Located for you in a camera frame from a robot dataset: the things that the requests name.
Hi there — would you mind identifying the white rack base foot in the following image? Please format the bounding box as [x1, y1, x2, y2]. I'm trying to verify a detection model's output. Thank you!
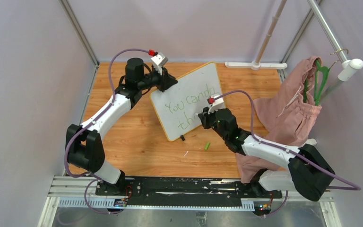
[225, 61, 288, 70]

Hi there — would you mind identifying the pink cloth garment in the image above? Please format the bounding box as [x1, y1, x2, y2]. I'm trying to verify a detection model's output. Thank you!
[234, 56, 323, 184]

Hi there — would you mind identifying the yellow framed whiteboard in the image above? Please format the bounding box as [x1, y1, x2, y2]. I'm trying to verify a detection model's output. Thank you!
[149, 62, 223, 141]

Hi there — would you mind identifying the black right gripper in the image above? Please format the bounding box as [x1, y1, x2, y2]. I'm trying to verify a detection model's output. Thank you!
[199, 105, 228, 140]

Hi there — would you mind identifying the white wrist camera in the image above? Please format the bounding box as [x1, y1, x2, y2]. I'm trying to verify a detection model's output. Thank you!
[150, 52, 168, 75]
[207, 93, 225, 114]

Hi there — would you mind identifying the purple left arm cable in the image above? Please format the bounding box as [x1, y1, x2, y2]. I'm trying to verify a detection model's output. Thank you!
[63, 48, 156, 216]

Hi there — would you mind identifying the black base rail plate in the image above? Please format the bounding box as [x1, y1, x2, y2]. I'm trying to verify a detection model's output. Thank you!
[95, 176, 282, 210]

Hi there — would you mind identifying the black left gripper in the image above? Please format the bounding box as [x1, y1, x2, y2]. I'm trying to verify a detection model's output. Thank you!
[138, 66, 178, 94]

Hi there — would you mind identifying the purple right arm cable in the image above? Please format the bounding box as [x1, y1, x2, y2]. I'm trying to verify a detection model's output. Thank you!
[207, 90, 362, 217]

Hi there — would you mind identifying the silver clothes rail pole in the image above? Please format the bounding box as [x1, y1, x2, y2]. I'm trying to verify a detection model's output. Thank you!
[306, 0, 363, 104]

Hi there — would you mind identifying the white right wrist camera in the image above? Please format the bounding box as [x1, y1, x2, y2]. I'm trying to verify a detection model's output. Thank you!
[207, 93, 225, 114]

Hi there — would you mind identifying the green clothes hanger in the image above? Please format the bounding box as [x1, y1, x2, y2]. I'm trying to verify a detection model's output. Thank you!
[302, 57, 330, 106]

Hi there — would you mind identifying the green marker cap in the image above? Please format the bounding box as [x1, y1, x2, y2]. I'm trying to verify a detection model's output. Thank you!
[204, 142, 210, 150]

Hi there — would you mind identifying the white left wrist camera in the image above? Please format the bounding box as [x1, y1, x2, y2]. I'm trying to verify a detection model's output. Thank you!
[150, 52, 168, 75]

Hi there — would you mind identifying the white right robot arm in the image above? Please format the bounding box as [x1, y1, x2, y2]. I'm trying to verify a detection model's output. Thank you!
[197, 107, 334, 201]

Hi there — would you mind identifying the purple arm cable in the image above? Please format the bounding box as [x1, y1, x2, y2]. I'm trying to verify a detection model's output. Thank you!
[207, 90, 362, 217]
[63, 48, 156, 216]

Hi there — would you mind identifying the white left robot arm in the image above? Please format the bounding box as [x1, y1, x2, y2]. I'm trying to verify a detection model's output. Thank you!
[64, 53, 178, 195]

